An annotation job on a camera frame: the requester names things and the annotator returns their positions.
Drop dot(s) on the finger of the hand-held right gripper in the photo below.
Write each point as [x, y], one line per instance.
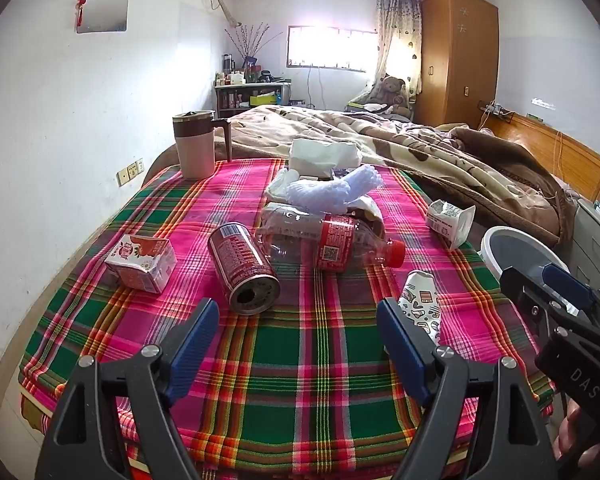
[525, 287]
[565, 285]

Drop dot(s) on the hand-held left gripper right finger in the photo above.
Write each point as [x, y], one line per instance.
[402, 340]

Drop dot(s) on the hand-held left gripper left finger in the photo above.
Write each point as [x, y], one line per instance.
[195, 340]

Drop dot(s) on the white rimmed trash bin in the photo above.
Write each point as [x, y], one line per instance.
[522, 252]

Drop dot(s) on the person's right hand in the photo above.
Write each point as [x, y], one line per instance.
[569, 432]

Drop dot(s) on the patterned paper cup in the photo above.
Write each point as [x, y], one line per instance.
[422, 307]

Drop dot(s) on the grey bedside cabinet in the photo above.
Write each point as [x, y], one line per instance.
[592, 245]

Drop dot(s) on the red drink can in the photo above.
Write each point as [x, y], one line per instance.
[242, 267]

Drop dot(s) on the red white drink carton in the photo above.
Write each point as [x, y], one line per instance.
[142, 262]

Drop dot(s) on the pink green plaid cloth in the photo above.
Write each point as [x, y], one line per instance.
[290, 350]

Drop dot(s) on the crushed white milk carton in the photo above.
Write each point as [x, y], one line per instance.
[450, 222]

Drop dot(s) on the clear bottle with red label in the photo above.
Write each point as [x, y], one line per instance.
[325, 240]

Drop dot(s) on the wooden headboard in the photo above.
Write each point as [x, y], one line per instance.
[555, 152]

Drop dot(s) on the brown patterned blanket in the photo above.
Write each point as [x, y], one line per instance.
[430, 155]

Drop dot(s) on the pink mug with brown lid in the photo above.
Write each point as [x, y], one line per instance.
[195, 142]

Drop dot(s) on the white tissue pack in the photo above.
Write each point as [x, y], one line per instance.
[322, 157]

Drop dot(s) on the brown teddy bear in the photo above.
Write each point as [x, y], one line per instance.
[390, 92]

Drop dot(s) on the wooden wardrobe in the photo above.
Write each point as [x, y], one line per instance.
[457, 57]

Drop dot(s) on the cluttered storage shelf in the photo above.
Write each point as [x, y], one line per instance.
[252, 94]

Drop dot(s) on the patterned curtain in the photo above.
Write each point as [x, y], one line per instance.
[399, 40]

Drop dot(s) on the window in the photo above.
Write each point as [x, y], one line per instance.
[330, 46]

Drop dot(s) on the dried branches in vase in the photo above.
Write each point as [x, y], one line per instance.
[250, 40]

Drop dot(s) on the red hanging ornament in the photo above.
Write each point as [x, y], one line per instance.
[82, 0]

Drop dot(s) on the wall socket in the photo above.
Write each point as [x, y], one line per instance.
[130, 171]

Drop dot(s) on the white wall panel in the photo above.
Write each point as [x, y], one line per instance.
[104, 5]

